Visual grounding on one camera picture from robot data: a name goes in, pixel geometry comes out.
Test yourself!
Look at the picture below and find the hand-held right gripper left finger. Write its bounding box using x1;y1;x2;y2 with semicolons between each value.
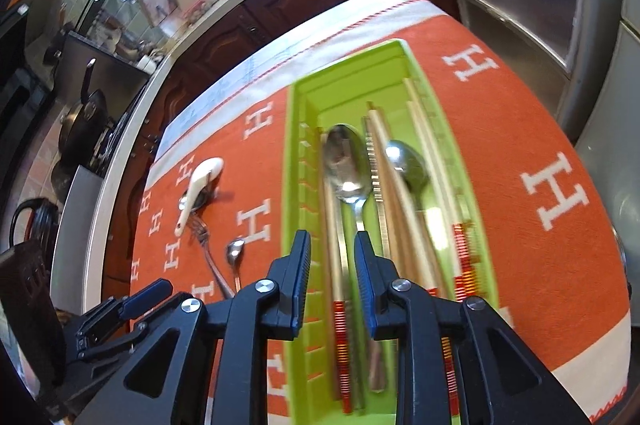
75;230;312;425

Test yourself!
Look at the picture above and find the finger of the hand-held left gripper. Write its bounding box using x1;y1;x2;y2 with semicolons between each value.
74;296;184;362
74;279;174;330

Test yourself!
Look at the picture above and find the white ceramic spoon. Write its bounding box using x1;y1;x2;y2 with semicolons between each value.
175;157;225;236

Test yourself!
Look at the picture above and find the green plastic tray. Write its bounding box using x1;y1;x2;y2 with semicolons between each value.
280;37;501;425

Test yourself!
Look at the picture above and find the brown-handled steel spoon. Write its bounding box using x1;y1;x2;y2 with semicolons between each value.
320;124;390;395

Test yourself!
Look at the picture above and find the small round steel spoon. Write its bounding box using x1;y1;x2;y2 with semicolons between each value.
226;239;247;293

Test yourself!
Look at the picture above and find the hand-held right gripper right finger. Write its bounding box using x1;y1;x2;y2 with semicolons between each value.
354;230;591;425

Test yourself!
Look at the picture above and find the steel fork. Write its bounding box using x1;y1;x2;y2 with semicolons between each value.
191;219;236;301

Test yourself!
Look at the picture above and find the large steel spoon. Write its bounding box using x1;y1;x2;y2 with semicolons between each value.
384;139;446;276

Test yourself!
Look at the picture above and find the black frying pan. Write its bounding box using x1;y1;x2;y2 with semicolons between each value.
56;59;110;172

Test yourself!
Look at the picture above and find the black gas stove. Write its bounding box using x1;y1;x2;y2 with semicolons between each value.
86;112;143;178

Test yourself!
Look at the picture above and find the orange patterned blanket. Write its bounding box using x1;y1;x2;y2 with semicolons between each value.
127;0;633;425

